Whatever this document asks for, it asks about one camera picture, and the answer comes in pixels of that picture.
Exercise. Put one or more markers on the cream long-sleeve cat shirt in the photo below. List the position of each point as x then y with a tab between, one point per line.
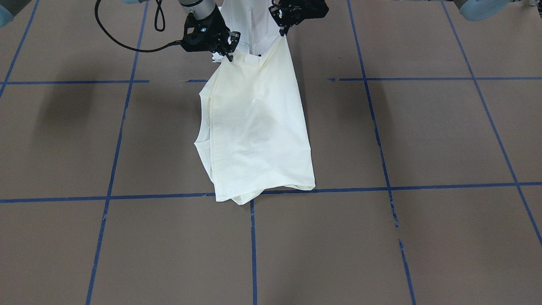
253	133

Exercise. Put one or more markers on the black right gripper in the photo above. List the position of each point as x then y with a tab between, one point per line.
219	28

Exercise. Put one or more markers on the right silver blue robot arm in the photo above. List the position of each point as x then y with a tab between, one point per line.
201	8

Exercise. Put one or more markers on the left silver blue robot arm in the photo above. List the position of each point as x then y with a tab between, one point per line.
475	10

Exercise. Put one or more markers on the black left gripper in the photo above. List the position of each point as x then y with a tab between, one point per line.
303	8

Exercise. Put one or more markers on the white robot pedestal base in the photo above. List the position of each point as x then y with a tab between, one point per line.
260	43

